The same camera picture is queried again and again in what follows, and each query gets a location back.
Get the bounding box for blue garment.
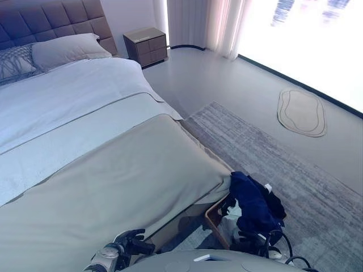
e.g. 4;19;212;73
229;171;284;236

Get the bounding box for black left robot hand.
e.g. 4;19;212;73
113;228;156;257

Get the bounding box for vertical wall light strip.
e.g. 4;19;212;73
163;0;170;48

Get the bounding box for white garment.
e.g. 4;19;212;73
221;206;242;245

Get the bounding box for bed with beige cover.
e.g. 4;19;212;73
0;114;235;272

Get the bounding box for brown nightstand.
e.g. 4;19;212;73
123;27;167;69

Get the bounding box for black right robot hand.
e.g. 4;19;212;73
237;230;267;248

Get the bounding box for white duvet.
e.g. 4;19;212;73
0;57;184;206

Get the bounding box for white sheer curtain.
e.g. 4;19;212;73
167;0;253;61

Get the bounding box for bright window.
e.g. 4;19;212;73
239;0;363;114

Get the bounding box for grey patterned pillow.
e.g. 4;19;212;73
0;44;42;86

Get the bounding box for beige oval floor mat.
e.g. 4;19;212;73
276;89;327;138

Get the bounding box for brown wicker basket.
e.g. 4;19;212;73
204;195;287;250

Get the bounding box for brown padded headboard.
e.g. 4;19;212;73
0;0;119;56

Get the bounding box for grey striped rug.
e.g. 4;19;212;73
158;101;363;272

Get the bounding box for grey robot torso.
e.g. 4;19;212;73
119;248;313;272

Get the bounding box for black window floor rail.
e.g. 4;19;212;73
169;44;363;120

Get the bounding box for beige pillow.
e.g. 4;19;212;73
31;33;113;71

